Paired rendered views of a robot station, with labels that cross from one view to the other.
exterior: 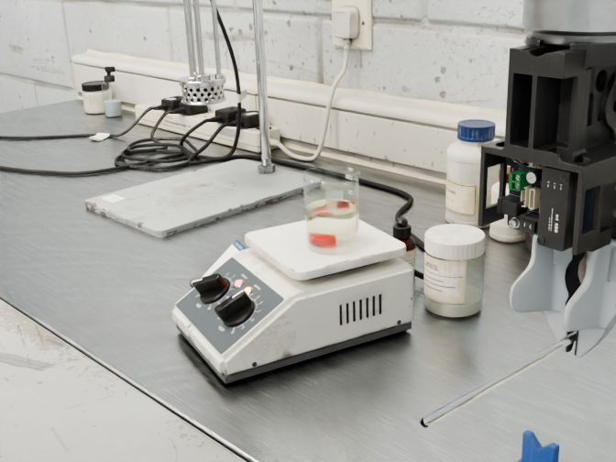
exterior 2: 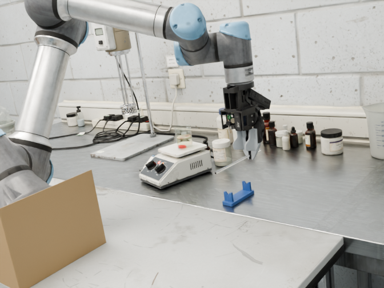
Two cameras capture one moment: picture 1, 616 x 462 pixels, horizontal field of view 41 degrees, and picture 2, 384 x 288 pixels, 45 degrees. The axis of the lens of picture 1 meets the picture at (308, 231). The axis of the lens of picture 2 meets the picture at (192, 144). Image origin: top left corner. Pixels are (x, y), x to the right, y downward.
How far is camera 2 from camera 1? 0.72 m
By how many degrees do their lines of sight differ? 7
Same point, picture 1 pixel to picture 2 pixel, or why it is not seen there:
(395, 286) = (205, 157)
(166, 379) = (143, 191)
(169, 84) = (104, 110)
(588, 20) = (238, 80)
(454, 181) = (220, 128)
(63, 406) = (116, 200)
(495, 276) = (236, 155)
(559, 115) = (236, 101)
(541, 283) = (240, 142)
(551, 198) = (236, 119)
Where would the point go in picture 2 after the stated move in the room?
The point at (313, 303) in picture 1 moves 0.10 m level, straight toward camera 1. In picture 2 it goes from (182, 163) to (186, 174)
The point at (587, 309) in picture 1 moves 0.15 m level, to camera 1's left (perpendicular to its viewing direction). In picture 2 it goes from (250, 145) to (194, 155)
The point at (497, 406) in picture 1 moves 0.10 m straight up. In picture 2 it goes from (237, 182) to (233, 150)
